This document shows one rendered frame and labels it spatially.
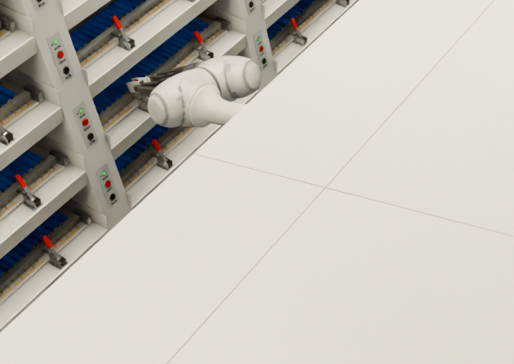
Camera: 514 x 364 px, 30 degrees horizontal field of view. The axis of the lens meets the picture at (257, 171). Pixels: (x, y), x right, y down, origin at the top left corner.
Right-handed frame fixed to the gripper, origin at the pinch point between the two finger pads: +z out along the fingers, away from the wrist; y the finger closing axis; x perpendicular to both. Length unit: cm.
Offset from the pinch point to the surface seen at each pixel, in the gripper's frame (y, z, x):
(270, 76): 49, 4, -26
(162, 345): -117, -146, 41
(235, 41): 38.1, -0.1, -8.4
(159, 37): 9.7, -4.3, 8.5
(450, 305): -105, -162, 37
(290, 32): 70, 9, -22
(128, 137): -10.9, -0.2, -9.4
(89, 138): -23.4, -3.0, -1.4
